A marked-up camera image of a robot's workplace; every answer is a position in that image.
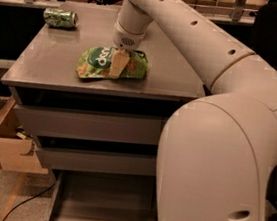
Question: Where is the green rice chip bag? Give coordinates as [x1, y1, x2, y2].
[76, 47, 148, 79]

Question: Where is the open cardboard box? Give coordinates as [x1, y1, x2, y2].
[0, 97, 49, 175]

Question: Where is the grey drawer cabinet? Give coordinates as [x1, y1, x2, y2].
[0, 3, 204, 176]

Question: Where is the grey top drawer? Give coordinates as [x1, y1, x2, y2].
[14, 105, 163, 145]

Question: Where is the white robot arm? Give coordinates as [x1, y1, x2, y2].
[114, 0, 277, 221]

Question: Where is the green soda can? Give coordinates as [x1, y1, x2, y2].
[43, 8, 78, 29]

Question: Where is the grey middle drawer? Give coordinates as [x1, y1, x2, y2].
[35, 148, 156, 176]

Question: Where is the black floor cable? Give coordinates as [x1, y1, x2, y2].
[0, 175, 57, 221]

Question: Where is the grey open bottom drawer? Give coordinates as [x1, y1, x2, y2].
[44, 171, 157, 221]

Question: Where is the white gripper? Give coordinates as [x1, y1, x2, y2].
[110, 22, 145, 78]

